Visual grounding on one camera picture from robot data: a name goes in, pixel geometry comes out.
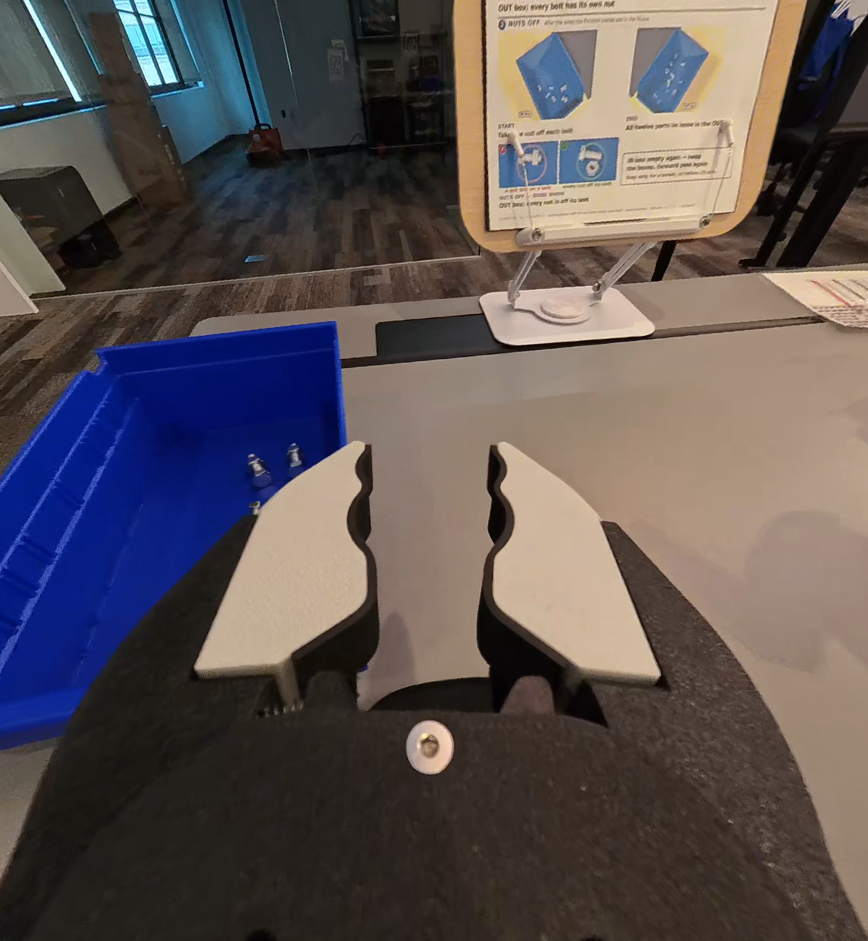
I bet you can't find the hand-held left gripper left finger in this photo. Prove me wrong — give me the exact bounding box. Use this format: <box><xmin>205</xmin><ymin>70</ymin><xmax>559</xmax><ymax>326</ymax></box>
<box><xmin>193</xmin><ymin>440</ymin><xmax>382</xmax><ymax>713</ymax></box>

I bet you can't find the laminated paper sheet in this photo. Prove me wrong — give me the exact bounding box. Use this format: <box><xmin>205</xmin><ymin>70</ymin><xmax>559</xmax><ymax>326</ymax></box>
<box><xmin>763</xmin><ymin>270</ymin><xmax>868</xmax><ymax>329</ymax></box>

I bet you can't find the grey cabinet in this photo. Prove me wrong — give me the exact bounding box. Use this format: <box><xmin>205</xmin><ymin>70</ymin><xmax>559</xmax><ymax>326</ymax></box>
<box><xmin>0</xmin><ymin>165</ymin><xmax>122</xmax><ymax>269</ymax></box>

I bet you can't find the instruction sheet on wooden stand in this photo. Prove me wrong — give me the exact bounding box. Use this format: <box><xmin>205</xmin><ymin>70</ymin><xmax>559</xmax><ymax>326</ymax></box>
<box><xmin>452</xmin><ymin>0</ymin><xmax>808</xmax><ymax>347</ymax></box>

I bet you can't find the blue plastic bin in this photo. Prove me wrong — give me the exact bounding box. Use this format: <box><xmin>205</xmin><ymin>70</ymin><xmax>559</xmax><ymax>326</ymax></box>
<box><xmin>0</xmin><ymin>321</ymin><xmax>350</xmax><ymax>752</ymax></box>

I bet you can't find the black shelving rack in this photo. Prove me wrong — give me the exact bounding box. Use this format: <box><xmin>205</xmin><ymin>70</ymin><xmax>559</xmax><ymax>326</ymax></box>
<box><xmin>353</xmin><ymin>0</ymin><xmax>457</xmax><ymax>151</ymax></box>

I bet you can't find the blue jacket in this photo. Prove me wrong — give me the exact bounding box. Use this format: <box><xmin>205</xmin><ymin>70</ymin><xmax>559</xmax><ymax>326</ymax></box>
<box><xmin>797</xmin><ymin>0</ymin><xmax>868</xmax><ymax>85</ymax></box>

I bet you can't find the tall cardboard box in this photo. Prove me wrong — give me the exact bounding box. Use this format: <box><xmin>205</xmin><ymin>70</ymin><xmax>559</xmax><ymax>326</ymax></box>
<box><xmin>88</xmin><ymin>11</ymin><xmax>194</xmax><ymax>214</ymax></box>

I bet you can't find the paned window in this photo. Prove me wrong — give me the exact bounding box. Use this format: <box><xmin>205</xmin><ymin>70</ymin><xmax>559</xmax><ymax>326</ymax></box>
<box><xmin>114</xmin><ymin>0</ymin><xmax>205</xmax><ymax>91</ymax></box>

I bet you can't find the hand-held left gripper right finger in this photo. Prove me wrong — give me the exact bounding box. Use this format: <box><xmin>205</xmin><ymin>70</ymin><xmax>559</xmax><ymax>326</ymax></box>
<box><xmin>476</xmin><ymin>441</ymin><xmax>663</xmax><ymax>695</ymax></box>

